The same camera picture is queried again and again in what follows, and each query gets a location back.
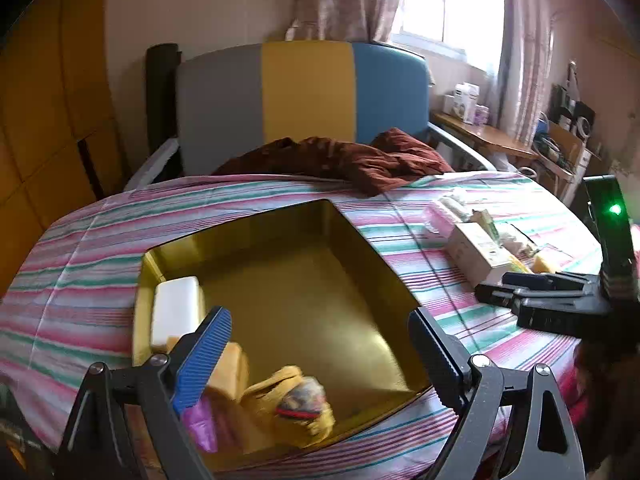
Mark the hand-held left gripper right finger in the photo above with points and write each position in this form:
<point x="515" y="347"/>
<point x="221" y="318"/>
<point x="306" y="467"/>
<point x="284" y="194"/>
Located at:
<point x="431" y="355"/>

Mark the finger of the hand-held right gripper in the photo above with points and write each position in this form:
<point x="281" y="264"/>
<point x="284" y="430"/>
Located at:
<point x="530" y="282"/>
<point x="550" y="315"/>

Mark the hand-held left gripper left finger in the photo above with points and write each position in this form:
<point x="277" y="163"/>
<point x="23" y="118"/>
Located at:
<point x="200" y="357"/>

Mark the yellow sponge block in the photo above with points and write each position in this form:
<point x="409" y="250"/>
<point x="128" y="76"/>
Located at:
<point x="542" y="262"/>

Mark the orange yellow sponge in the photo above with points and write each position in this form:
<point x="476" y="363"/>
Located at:
<point x="232" y="370"/>

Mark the white rectangular block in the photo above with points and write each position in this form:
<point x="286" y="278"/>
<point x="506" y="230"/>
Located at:
<point x="176" y="305"/>

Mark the purple plastic packet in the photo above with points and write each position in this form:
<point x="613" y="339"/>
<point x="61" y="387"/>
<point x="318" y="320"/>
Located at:
<point x="200" y="425"/>

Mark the green gold snack packet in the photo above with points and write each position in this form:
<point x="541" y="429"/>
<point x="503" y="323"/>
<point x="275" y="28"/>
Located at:
<point x="486" y="222"/>

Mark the gold metal tin box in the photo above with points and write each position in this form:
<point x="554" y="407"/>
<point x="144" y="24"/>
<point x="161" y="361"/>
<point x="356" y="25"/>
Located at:
<point x="300" y="285"/>

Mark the person's right forearm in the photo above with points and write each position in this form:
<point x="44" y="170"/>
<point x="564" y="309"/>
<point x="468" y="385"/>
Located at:
<point x="610" y="400"/>

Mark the white cardboard box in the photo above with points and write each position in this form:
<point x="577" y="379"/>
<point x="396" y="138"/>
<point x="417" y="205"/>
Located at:
<point x="475" y="252"/>

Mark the pink bedding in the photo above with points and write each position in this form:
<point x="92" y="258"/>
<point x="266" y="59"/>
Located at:
<point x="580" y="400"/>

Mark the clear pink plastic packet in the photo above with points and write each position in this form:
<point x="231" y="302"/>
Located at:
<point x="440" y="222"/>

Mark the cluttered storage shelf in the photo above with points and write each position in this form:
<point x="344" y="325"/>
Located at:
<point x="562" y="135"/>

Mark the pink green striped bed sheet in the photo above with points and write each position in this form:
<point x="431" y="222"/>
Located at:
<point x="85" y="260"/>

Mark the wooden side desk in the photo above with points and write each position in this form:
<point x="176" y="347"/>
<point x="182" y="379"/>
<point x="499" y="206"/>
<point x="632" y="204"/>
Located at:
<point x="485" y="135"/>

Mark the small purple box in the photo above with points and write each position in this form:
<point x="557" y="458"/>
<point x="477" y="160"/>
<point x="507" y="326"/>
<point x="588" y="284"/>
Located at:
<point x="481" y="115"/>

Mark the tall white carton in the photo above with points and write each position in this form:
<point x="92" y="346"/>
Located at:
<point x="467" y="102"/>

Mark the small white box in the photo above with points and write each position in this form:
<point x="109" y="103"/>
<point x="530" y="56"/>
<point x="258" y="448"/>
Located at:
<point x="450" y="105"/>

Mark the pink patterned curtain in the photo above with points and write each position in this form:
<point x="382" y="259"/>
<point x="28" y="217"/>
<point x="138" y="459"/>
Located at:
<point x="525" y="50"/>
<point x="345" y="0"/>

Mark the brown quilted blanket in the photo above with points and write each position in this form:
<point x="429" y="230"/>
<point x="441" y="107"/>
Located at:
<point x="350" y="157"/>

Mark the yellow wooden wardrobe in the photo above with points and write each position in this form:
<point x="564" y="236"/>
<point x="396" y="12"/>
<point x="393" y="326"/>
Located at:
<point x="50" y="135"/>

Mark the grey yellow blue headboard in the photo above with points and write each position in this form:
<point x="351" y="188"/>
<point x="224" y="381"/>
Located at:
<point x="300" y="95"/>

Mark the bright window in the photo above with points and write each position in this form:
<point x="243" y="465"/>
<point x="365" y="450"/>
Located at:
<point x="450" y="5"/>

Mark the grey bed side rail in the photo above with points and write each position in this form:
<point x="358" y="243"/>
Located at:
<point x="460" y="147"/>

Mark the white bed side rail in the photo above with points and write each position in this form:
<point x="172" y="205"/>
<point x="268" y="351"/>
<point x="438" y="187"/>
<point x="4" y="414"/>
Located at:
<point x="150" y="165"/>

